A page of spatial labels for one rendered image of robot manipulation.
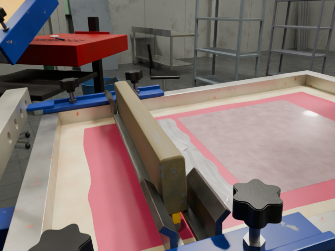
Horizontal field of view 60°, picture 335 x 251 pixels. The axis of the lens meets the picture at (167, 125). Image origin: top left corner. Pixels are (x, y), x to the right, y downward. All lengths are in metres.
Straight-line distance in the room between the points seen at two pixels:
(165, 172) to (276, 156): 0.27
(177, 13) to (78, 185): 7.78
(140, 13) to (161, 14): 0.58
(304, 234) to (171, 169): 0.14
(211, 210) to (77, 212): 0.21
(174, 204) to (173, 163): 0.06
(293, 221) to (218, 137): 0.31
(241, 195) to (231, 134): 0.36
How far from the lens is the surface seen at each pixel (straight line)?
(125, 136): 0.53
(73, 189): 0.49
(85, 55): 1.38
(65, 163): 0.57
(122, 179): 0.48
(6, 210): 0.59
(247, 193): 0.26
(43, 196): 0.42
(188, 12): 8.36
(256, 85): 0.88
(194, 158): 0.51
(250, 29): 9.89
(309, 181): 0.49
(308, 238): 0.31
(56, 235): 0.24
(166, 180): 0.32
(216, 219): 0.29
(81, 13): 6.82
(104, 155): 0.57
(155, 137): 0.36
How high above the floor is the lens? 1.24
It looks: 22 degrees down
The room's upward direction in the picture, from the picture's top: straight up
